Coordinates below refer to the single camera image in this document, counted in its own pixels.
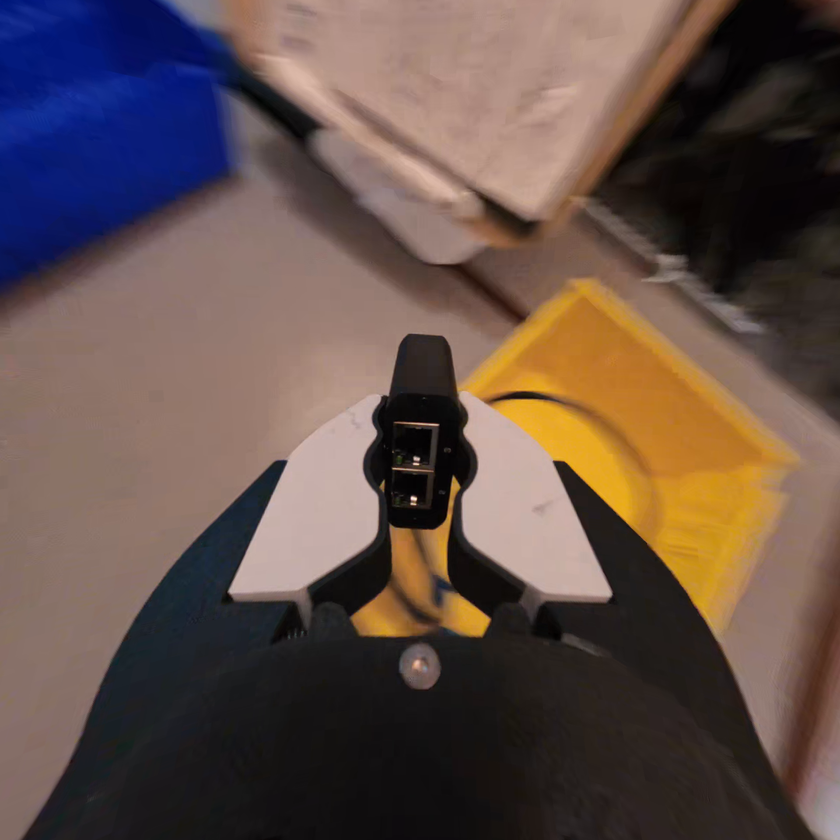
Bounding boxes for blue plastic bin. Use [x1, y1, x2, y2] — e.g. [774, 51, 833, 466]
[0, 0, 240, 290]

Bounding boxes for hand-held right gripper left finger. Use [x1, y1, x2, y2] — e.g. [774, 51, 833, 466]
[226, 392, 395, 618]

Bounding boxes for papers in plastic sleeve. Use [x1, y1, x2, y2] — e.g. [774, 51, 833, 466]
[226, 0, 742, 247]

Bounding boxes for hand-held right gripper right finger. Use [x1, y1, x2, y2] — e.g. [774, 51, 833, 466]
[448, 391, 616, 619]

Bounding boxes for light grey desk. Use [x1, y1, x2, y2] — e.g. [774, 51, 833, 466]
[0, 98, 840, 840]

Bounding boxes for white plastic board base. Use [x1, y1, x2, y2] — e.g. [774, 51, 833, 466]
[311, 128, 493, 266]

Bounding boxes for silver metal rail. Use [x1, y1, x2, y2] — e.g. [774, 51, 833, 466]
[584, 197, 762, 336]

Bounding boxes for laminated instruction sheet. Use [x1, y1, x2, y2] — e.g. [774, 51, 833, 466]
[226, 0, 697, 221]

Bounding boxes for yellow plastic bin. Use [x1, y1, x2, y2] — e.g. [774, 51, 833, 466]
[351, 277, 802, 641]

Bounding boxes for black network adapter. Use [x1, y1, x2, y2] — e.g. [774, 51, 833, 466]
[382, 333, 460, 531]

